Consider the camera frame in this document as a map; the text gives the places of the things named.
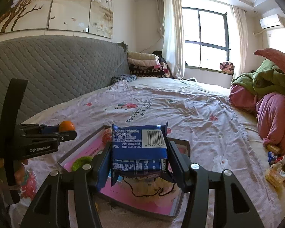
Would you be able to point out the patterned wrapper cracker pack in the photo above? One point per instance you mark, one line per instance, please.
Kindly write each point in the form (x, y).
(277, 173)

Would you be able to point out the orange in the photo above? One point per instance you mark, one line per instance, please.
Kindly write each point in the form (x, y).
(66, 125)

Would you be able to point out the floral cloth bundle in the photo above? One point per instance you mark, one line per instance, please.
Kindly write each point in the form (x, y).
(226, 67)

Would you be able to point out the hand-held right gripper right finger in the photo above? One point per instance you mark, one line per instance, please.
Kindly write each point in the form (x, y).
(178, 168)

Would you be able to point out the person's left hand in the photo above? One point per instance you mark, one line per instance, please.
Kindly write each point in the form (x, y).
(20, 173)

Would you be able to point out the green blanket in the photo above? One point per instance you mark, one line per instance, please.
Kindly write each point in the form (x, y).
(263, 78)

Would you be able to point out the salmon pink cushion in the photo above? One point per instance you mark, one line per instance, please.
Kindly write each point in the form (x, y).
(280, 59)

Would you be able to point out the dark bag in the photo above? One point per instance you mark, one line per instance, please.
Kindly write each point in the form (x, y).
(159, 56)

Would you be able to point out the yellow snack packet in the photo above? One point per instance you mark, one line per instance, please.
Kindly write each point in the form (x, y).
(274, 148)

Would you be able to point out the white air conditioner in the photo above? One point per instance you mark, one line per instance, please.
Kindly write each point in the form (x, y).
(272, 21)

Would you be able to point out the dark checkered folded blanket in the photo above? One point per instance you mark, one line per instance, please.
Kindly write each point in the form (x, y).
(147, 71)

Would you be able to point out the pink folded blanket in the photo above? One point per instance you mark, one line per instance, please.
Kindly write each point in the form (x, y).
(142, 63)

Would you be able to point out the dark patterned cloth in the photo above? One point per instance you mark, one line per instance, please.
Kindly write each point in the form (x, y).
(123, 78)

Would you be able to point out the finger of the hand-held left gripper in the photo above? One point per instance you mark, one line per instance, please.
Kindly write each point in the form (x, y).
(49, 129)
(66, 135)

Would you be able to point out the white curtain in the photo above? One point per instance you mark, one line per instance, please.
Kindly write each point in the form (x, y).
(171, 35)
(239, 40)

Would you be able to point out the printed strawberry bed sheet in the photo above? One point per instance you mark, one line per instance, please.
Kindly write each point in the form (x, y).
(180, 104)

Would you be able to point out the cream folded blanket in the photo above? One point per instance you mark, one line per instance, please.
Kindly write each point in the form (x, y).
(142, 55)

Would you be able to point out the dark framed window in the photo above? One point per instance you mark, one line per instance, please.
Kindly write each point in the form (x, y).
(211, 38)

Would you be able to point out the blue snack packet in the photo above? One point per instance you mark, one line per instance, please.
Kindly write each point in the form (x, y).
(137, 142)

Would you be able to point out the shallow grey box pink lining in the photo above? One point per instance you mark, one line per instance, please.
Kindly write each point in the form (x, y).
(142, 206)

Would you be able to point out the blossom wall painting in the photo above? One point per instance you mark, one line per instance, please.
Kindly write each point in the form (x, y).
(49, 7)

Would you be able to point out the grey quilted headboard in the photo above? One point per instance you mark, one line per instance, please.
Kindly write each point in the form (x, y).
(49, 64)

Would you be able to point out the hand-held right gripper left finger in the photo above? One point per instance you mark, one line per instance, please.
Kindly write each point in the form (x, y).
(104, 168)

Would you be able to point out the small blue candy packet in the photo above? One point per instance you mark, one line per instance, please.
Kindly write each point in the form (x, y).
(272, 158)

